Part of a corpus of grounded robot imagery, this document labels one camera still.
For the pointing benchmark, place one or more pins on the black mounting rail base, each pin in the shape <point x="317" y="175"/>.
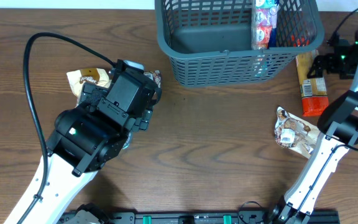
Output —
<point x="319" y="217"/>

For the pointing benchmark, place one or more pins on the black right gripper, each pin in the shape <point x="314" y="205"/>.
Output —
<point x="330" y="66"/>

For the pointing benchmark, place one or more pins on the beige cookie bag with barcode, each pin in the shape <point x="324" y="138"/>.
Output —
<point x="294" y="133"/>

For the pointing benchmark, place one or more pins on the beige PanBee snack bag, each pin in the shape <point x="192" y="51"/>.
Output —
<point x="78" y="78"/>

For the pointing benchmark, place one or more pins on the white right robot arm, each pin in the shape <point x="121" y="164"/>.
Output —
<point x="338" y="126"/>

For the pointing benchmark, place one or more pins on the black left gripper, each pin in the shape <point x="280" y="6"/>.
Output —
<point x="145" y="119"/>

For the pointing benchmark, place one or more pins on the orange cracker sleeve package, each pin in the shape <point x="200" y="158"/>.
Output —
<point x="314" y="95"/>

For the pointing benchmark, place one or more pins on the tissue pocket pack bundle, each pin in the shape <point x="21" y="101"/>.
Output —
<point x="264" y="24"/>

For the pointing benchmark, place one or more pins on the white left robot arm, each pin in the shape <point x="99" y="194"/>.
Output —
<point x="79" y="146"/>

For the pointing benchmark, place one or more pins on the grey plastic lattice basket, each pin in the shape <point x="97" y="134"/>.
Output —
<point x="210" y="42"/>

